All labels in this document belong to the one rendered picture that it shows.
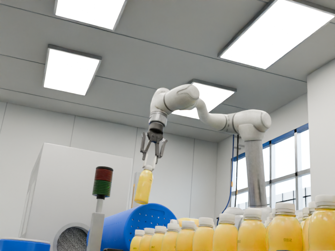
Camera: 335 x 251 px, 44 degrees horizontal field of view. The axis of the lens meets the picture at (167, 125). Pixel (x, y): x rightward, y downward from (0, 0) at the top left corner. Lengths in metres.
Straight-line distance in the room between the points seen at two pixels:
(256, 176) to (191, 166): 5.48
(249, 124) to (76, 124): 5.36
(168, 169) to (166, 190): 0.41
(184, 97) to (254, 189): 0.72
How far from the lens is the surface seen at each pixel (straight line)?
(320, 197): 0.77
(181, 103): 1.97
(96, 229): 1.44
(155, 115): 2.04
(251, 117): 2.34
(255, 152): 2.36
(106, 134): 7.46
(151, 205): 1.98
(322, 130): 5.01
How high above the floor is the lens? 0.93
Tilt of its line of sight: 20 degrees up
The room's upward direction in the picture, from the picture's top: 5 degrees clockwise
